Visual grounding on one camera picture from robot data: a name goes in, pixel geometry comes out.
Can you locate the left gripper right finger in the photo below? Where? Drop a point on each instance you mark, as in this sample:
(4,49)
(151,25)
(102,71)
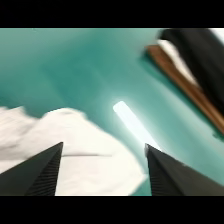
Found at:
(173,176)

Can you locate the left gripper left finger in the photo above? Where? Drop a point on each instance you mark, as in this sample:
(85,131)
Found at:
(36,175)

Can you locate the white shirt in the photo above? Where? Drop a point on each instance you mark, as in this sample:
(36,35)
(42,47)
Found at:
(90,156)

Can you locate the black garment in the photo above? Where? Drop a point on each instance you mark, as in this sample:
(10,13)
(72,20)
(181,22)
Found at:
(200,56)

